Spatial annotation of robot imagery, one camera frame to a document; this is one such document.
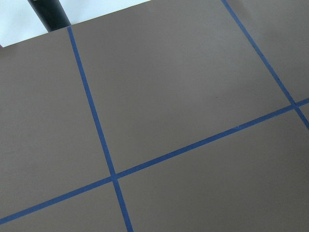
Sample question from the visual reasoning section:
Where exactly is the black water bottle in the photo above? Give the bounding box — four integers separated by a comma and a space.
28, 0, 71, 32

